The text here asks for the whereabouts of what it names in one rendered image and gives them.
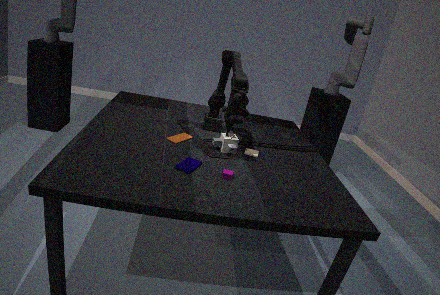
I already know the small purple block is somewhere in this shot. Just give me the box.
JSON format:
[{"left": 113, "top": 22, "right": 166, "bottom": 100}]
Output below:
[{"left": 222, "top": 169, "right": 234, "bottom": 180}]

